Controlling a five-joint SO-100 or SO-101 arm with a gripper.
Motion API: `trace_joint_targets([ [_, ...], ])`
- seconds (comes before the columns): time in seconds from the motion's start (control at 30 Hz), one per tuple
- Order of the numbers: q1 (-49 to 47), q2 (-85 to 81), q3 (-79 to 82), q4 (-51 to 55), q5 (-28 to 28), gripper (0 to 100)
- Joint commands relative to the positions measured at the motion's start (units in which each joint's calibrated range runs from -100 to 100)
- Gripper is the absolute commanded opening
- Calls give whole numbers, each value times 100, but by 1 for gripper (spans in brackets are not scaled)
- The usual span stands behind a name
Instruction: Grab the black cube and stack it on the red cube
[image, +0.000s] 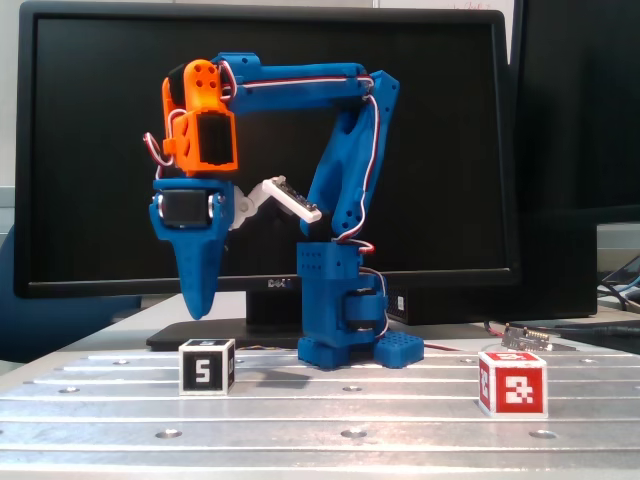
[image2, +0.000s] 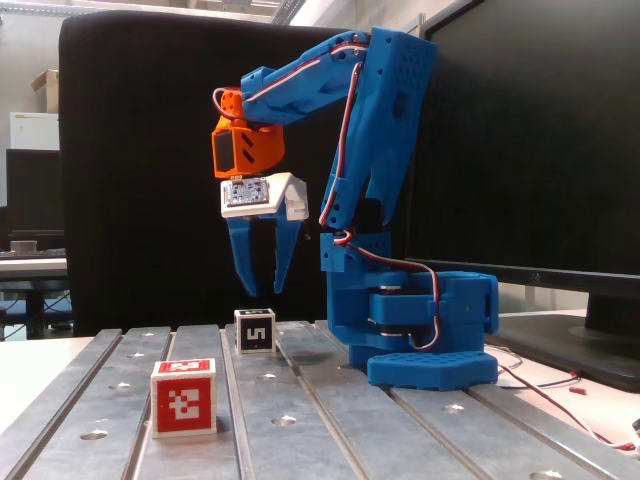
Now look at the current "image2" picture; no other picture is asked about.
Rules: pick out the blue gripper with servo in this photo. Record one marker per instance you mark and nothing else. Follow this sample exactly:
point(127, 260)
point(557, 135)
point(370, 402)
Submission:
point(243, 236)

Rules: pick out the black cube with marker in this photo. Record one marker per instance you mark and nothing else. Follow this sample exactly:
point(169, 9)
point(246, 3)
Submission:
point(255, 332)

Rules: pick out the blue and orange robot arm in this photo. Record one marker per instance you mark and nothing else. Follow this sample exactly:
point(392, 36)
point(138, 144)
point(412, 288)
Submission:
point(390, 125)

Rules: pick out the red cube with marker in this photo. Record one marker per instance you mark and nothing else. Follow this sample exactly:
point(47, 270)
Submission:
point(182, 405)

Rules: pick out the white background desk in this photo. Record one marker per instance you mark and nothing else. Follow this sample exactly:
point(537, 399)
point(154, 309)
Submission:
point(30, 265)

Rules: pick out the black cabinet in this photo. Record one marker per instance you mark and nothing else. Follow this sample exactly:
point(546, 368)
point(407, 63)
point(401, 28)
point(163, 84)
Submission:
point(32, 192)

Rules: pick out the grey tape roll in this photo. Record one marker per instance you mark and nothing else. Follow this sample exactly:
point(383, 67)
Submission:
point(23, 246)

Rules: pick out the brown cardboard box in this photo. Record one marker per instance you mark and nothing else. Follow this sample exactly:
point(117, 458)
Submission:
point(47, 90)

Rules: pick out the black Dell monitor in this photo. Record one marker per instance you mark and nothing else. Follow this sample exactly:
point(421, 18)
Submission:
point(525, 125)

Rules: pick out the white camera mount with board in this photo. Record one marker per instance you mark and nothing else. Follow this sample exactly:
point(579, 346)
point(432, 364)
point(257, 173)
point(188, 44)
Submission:
point(280, 187)

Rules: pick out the slotted aluminium base plate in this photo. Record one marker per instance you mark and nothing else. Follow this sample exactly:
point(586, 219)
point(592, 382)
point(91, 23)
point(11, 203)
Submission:
point(310, 440)

